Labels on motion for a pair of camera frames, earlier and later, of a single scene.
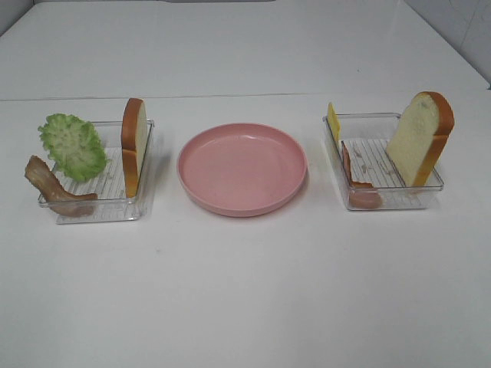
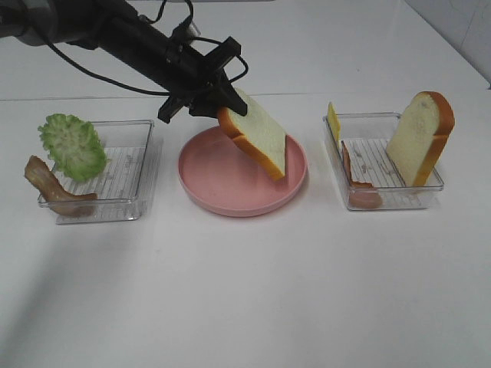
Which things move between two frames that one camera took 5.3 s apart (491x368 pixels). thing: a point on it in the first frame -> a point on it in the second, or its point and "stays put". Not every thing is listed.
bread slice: x=420 y=138 stays put
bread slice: x=134 y=138 -> x=257 y=135
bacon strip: x=38 y=172 stays put
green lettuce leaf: x=74 y=146 stays put
